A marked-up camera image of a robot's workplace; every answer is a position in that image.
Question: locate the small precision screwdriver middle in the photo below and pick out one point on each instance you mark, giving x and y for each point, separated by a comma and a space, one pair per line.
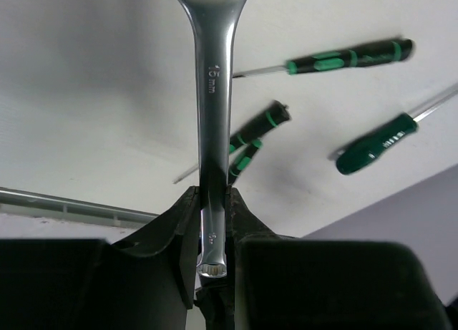
268, 119

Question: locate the silver combination wrench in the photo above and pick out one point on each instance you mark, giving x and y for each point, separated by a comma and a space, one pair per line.
214, 23

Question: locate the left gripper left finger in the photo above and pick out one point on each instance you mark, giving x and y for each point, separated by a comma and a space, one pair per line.
144, 281

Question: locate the small precision screwdriver lower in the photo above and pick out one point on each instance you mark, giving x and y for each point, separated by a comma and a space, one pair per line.
243, 160

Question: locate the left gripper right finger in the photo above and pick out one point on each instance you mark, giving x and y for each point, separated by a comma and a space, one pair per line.
292, 283

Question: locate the aluminium frame rail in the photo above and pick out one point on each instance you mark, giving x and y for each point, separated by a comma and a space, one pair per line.
11, 198

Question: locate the small precision screwdriver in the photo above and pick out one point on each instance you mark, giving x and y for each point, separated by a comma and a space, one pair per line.
243, 160
362, 56
268, 119

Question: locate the small precision screwdriver upper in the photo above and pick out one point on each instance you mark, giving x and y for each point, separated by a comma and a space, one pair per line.
362, 56

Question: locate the large green screwdriver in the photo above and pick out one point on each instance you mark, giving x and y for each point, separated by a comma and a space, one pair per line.
369, 147

